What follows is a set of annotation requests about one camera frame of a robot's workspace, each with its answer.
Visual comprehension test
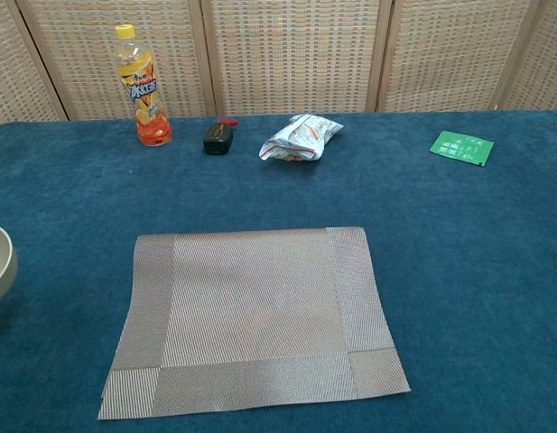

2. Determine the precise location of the cream ceramic bowl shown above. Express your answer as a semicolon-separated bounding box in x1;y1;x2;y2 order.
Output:
0;222;19;308

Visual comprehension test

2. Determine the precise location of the small black bottle red cap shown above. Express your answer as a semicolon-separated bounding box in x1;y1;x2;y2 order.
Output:
202;116;239;156

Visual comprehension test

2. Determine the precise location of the woven bamboo folding screen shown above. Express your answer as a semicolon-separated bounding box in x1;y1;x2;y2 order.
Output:
0;0;557;130

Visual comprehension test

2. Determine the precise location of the blue carpet table cover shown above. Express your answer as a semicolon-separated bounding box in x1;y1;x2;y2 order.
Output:
0;109;557;433

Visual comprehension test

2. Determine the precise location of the green tea sachet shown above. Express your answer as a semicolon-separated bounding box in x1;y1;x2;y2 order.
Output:
429;130;495;168

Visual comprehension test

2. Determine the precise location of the white snack bag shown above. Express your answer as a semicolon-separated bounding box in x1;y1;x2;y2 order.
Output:
258;114;345;163

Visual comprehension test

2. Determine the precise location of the orange drink bottle yellow cap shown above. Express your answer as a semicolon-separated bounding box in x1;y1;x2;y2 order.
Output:
114;24;174;148

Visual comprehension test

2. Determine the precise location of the grey woven placemat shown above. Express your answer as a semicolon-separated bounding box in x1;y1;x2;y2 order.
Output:
97;226;412;420

